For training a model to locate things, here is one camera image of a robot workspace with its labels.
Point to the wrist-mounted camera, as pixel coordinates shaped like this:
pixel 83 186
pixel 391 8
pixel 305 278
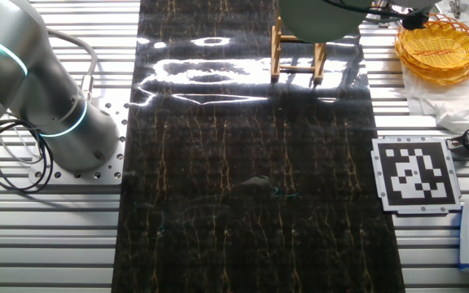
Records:
pixel 415 20

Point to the pale green round plate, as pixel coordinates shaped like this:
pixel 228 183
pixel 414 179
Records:
pixel 324 20

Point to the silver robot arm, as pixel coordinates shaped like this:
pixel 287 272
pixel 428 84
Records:
pixel 14 73

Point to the white paper sheet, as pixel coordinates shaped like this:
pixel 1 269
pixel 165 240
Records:
pixel 467 16

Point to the black marble pattern mat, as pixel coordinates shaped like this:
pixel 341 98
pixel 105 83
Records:
pixel 177 244

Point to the black white marker board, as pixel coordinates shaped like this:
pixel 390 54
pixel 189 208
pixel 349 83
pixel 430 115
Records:
pixel 415 175

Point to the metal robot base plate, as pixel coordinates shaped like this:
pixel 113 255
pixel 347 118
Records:
pixel 108 175

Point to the white plastic bag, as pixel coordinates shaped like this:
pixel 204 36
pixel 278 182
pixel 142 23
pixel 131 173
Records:
pixel 442 106

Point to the small metal clip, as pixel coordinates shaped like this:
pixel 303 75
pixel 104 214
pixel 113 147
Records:
pixel 455 8

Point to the wooden dish rack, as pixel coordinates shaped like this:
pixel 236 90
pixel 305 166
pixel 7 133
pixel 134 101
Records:
pixel 276 53

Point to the orange wicker basket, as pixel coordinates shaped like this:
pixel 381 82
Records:
pixel 438 49

